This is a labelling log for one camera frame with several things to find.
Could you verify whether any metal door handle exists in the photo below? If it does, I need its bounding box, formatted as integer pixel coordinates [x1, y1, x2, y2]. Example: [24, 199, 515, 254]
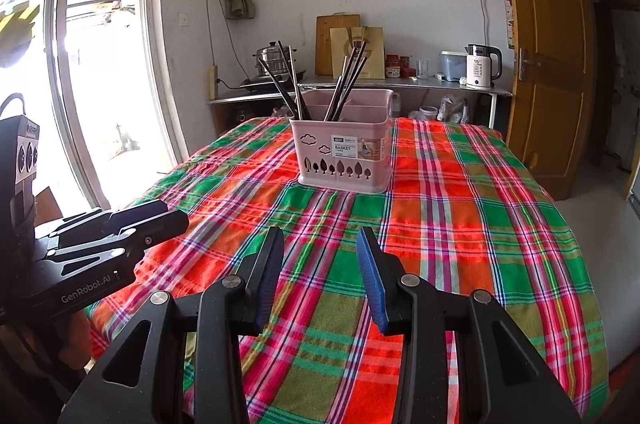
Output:
[517, 48, 542, 81]

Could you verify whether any bunch of chopsticks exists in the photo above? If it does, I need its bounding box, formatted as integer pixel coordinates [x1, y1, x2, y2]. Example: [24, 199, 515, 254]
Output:
[257, 40, 370, 122]

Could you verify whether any yellow black striped barrier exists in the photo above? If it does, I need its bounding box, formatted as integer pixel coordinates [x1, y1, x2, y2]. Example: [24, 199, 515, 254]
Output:
[0, 1, 41, 35]

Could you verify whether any stainless steel steamer pot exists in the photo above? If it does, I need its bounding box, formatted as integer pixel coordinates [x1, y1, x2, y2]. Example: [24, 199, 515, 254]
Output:
[255, 44, 300, 77]

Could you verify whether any tan paper gift bag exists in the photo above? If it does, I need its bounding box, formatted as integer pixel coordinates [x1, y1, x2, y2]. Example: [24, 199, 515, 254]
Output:
[330, 26, 386, 80]

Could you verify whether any wooden cutting board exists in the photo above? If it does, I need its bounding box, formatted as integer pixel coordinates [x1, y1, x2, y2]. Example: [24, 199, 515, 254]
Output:
[315, 15, 362, 76]

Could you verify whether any clear plastic bag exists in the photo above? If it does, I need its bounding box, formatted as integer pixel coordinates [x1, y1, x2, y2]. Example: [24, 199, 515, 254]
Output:
[437, 94, 471, 124]

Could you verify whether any person's left hand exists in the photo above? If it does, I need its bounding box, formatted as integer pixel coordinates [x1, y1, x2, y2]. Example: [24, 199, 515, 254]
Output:
[59, 308, 95, 372]

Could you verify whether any blue grey plastic container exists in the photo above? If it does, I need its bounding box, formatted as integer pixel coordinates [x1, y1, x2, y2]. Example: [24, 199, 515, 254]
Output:
[440, 51, 468, 82]

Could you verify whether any plaid tablecloth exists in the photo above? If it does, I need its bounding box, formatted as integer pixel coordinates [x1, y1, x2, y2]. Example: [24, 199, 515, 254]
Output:
[85, 116, 608, 424]

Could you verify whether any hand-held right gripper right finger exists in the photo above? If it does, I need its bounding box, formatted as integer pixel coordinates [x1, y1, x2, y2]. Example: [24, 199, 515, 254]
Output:
[356, 226, 583, 424]

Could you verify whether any wall poster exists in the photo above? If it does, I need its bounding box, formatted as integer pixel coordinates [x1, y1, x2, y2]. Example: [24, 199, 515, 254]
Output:
[497, 0, 516, 50]

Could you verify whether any large glass window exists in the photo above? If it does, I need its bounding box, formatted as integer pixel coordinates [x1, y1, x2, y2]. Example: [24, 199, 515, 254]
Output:
[0, 0, 188, 225]

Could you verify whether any black induction cooker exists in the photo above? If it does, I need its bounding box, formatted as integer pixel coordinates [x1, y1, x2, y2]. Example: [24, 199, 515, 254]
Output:
[239, 71, 307, 92]

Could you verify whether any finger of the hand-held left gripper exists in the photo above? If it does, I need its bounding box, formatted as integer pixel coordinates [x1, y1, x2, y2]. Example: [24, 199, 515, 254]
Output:
[42, 209, 191, 278]
[35, 199, 169, 248]

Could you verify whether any low metal-edged side counter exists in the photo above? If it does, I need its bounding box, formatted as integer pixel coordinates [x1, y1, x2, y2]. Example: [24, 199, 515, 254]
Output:
[207, 89, 301, 137]

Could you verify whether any white electric kettle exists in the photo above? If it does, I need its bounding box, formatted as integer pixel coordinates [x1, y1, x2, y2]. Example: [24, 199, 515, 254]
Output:
[465, 44, 502, 91]

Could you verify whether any stainless steel shelf table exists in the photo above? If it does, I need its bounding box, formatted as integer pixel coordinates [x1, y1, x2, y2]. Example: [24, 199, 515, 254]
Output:
[295, 76, 515, 130]

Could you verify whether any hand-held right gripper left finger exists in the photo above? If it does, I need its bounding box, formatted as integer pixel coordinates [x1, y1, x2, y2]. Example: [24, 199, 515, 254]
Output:
[56, 225, 286, 424]

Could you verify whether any wooden door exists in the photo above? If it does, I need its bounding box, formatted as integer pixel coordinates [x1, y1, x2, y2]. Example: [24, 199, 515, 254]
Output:
[490, 0, 598, 201]

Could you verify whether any pink utensil basket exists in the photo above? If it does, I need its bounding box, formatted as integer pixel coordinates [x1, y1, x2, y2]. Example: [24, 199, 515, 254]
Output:
[290, 89, 401, 195]

